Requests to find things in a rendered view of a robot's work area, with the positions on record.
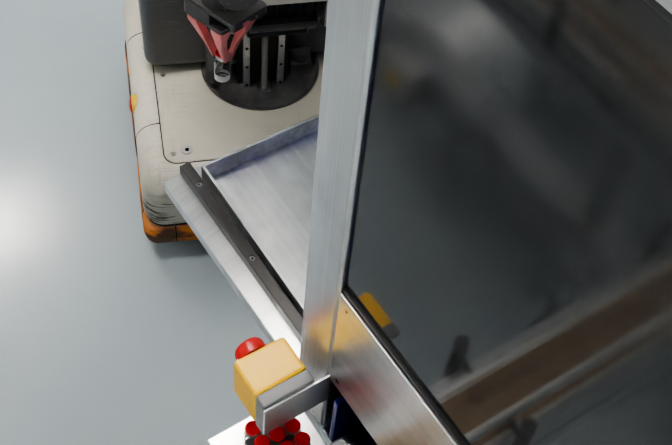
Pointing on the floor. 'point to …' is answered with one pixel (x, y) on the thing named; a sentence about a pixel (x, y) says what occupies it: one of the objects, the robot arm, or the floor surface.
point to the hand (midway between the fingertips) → (222, 52)
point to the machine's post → (341, 145)
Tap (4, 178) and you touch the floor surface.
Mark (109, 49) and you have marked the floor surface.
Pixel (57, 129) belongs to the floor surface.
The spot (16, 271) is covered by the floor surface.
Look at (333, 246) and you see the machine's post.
